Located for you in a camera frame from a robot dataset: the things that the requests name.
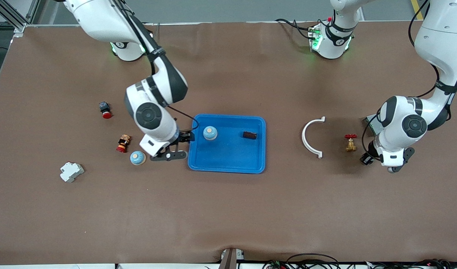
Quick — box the blue plastic tray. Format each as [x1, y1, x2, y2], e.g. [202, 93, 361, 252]
[187, 114, 267, 174]

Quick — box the red yellow push button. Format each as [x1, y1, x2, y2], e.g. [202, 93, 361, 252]
[116, 134, 131, 153]

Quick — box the silver metal power module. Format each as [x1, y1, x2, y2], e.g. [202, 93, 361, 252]
[361, 115, 382, 136]

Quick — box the brown table mat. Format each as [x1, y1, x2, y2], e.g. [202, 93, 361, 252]
[0, 21, 457, 266]

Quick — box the white circuit breaker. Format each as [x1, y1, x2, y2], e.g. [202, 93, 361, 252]
[60, 162, 85, 183]

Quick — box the brass valve red handle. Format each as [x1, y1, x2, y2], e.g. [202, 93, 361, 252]
[344, 134, 358, 152]

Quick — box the white half-ring pipe clamp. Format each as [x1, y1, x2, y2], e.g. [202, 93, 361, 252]
[302, 117, 326, 159]

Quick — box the black cable bundle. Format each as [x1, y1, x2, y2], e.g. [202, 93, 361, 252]
[367, 259, 457, 269]

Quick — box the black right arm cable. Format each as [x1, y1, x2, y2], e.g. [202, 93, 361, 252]
[113, 0, 200, 132]

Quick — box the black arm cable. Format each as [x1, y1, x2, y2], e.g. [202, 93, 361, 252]
[362, 0, 455, 162]
[113, 0, 200, 132]

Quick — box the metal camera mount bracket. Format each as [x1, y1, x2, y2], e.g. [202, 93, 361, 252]
[218, 248, 245, 269]

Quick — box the black looped cable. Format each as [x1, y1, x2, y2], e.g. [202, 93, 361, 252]
[286, 253, 341, 269]

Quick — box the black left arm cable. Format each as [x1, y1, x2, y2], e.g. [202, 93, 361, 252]
[362, 0, 455, 162]

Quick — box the black base power cable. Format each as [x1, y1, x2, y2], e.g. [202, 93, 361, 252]
[275, 18, 315, 40]

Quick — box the aluminium frame profile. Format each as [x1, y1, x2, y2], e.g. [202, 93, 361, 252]
[0, 0, 40, 38]

